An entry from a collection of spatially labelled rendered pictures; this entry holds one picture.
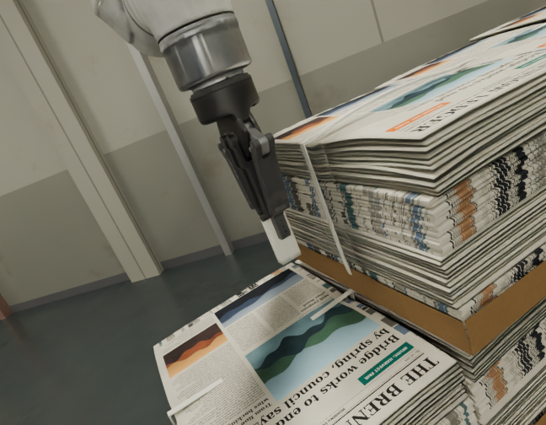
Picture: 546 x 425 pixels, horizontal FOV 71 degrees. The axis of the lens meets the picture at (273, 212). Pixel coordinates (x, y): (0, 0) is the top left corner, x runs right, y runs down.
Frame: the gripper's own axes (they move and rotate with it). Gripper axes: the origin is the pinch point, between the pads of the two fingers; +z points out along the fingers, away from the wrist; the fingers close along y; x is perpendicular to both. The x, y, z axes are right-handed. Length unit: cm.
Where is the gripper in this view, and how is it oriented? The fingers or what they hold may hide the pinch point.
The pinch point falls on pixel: (281, 235)
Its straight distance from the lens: 50.1
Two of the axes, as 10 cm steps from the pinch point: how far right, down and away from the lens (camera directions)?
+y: -4.2, -1.4, 9.0
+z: 3.6, 8.8, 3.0
